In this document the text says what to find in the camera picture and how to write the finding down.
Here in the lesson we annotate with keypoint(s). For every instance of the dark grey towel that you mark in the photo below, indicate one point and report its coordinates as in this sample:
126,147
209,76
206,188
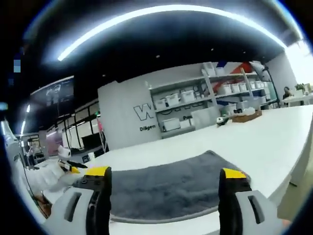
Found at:
166,186

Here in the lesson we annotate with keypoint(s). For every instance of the hanging dark screen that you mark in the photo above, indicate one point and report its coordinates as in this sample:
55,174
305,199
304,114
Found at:
53,91

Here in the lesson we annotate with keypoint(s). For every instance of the black and white toy ball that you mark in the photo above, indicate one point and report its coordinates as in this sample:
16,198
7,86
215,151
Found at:
222,121

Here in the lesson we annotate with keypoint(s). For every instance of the wooden tray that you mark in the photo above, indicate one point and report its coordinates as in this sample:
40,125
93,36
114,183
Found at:
245,117

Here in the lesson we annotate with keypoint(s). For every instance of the grey metal shelf unit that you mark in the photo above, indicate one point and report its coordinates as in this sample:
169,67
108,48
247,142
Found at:
207,98

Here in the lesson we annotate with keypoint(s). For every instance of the row of white storage boxes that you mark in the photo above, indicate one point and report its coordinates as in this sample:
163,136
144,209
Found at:
207,95

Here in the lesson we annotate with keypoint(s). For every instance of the black tripod stand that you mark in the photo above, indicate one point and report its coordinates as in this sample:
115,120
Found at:
270,83

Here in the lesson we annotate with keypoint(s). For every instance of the potted green plant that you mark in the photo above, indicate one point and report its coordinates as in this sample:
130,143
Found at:
300,86

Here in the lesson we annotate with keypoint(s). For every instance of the ceiling light strip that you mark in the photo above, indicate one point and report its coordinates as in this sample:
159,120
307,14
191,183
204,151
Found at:
156,22

